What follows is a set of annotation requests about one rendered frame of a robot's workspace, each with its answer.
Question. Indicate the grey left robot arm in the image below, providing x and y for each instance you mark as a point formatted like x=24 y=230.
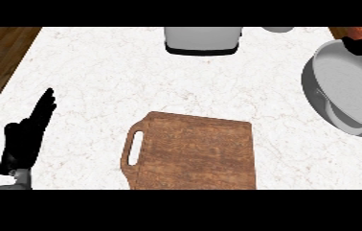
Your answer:
x=18 y=180

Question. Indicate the pale grey appliance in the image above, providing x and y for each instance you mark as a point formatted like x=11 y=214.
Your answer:
x=203 y=40

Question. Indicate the grey round object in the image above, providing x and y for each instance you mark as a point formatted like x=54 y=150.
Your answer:
x=280 y=29

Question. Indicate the grey metal pot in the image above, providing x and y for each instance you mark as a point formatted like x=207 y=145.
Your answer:
x=337 y=81

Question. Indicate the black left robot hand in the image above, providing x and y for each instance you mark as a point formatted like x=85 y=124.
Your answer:
x=28 y=135

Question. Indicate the brown wooden cutting board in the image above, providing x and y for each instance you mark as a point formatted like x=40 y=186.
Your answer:
x=195 y=151

